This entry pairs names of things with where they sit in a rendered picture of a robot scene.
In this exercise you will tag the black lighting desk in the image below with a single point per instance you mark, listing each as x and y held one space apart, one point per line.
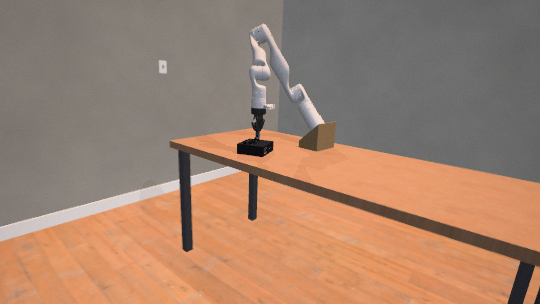
258 147

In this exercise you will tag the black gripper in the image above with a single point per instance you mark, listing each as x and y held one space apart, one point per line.
258 120

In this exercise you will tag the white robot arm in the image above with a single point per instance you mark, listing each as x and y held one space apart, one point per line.
261 72

